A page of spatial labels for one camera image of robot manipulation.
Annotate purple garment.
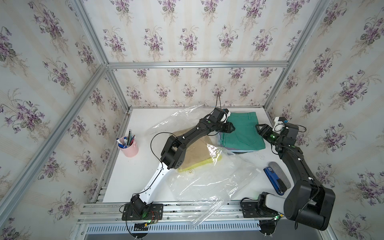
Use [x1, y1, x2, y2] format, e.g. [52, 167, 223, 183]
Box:
[218, 135, 239, 151]

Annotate green garment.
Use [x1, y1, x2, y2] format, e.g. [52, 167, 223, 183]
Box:
[228, 112, 266, 151]

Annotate beige garment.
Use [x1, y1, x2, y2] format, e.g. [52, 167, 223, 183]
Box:
[186, 136, 213, 154]

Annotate clear plastic vacuum bag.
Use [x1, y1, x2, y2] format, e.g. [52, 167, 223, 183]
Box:
[140, 105, 260, 228]

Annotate light blue garment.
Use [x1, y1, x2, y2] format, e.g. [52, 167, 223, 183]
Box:
[219, 133, 236, 149]

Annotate dark grey trousers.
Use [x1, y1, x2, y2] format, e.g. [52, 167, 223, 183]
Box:
[232, 150, 255, 154]

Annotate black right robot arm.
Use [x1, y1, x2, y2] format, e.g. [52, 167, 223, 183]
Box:
[255, 122, 336, 231]

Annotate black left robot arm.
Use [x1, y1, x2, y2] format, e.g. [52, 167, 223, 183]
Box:
[130, 107, 236, 218]

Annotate yellow folded garment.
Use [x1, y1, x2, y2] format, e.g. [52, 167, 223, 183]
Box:
[177, 152, 222, 173]

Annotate pink pen cup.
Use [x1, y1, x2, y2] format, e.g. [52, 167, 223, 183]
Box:
[116, 129, 139, 158]

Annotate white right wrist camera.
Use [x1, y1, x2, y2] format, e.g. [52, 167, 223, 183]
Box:
[273, 117, 289, 134]

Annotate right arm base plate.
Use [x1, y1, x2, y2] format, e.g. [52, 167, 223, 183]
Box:
[240, 199, 278, 219]

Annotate aluminium mounting rail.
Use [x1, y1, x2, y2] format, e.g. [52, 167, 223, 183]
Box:
[77, 201, 244, 224]

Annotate white slotted cable duct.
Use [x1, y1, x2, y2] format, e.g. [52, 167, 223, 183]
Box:
[86, 220, 261, 235]

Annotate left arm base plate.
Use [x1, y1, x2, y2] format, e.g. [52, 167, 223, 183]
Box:
[122, 203, 164, 221]

